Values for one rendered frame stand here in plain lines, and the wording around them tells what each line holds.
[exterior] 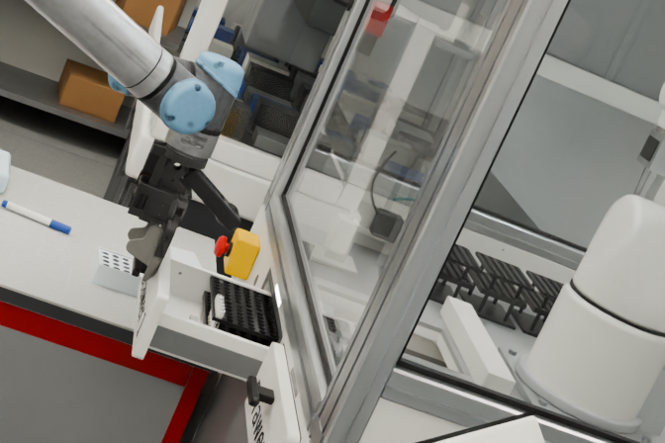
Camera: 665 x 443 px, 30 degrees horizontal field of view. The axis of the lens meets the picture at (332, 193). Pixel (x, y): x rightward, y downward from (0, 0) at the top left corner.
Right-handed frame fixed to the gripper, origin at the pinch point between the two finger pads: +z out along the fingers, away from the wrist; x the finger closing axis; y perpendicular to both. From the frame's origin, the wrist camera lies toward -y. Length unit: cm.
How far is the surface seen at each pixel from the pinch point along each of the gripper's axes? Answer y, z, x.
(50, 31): 42, 54, -416
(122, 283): 1.3, 12.8, -24.1
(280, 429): -18.3, -0.7, 41.8
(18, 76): 48, 75, -396
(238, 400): -20.2, 13.8, 5.2
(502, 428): -24, -29, 88
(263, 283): -20.1, 0.4, -14.1
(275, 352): -18.5, -2.4, 21.4
